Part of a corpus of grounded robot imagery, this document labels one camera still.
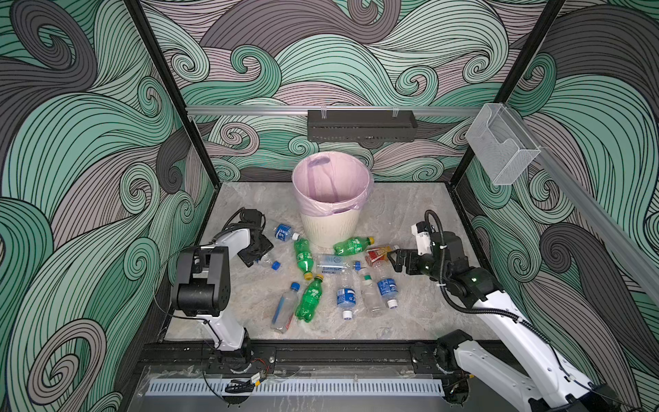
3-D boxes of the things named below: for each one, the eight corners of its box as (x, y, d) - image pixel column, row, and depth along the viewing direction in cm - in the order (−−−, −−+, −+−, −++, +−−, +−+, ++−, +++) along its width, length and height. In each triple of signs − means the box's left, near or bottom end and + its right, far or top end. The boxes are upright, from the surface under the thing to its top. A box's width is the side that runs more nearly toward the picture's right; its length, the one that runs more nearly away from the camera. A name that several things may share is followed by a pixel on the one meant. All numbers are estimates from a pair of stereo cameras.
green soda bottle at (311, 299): (295, 317, 82) (293, 312, 78) (314, 277, 91) (314, 271, 87) (310, 324, 81) (309, 319, 77) (328, 283, 90) (328, 276, 86)
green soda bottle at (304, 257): (301, 283, 91) (300, 276, 86) (293, 244, 101) (292, 236, 97) (317, 279, 92) (316, 272, 87) (307, 241, 102) (306, 233, 98)
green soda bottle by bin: (335, 260, 97) (336, 252, 92) (332, 248, 100) (332, 240, 96) (375, 253, 99) (377, 245, 94) (370, 241, 102) (373, 233, 98)
